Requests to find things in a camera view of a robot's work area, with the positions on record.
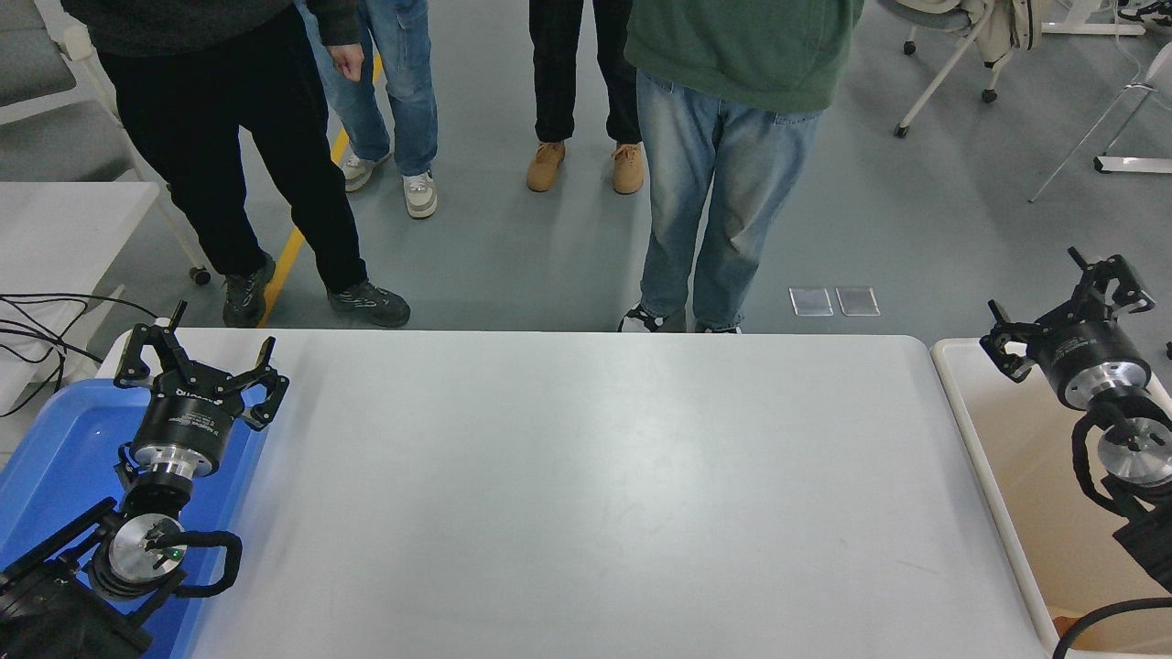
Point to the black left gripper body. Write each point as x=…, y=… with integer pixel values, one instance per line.
x=188, y=423

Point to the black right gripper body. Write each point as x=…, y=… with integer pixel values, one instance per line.
x=1090, y=352

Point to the person's left hand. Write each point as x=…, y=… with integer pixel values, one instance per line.
x=348, y=62

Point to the large pale plastic bin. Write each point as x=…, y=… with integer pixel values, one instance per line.
x=1007, y=458

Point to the white stand foot bar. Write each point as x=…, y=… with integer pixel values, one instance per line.
x=1135, y=164
x=1094, y=28

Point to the blue plastic tray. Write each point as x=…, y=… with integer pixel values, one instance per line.
x=55, y=458

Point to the white side table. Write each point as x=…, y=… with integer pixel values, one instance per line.
x=64, y=238

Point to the silver floor plate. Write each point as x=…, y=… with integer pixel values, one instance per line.
x=858, y=301
x=812, y=302

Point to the person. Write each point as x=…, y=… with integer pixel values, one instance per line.
x=403, y=82
x=723, y=165
x=229, y=137
x=581, y=73

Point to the grey wheeled office chair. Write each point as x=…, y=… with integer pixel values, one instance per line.
x=55, y=137

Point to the white wheeled chair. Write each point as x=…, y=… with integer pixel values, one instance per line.
x=938, y=73

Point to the beige cloth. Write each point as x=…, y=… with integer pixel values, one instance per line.
x=1005, y=27

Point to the person's foot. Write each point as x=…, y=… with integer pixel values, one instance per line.
x=1149, y=11

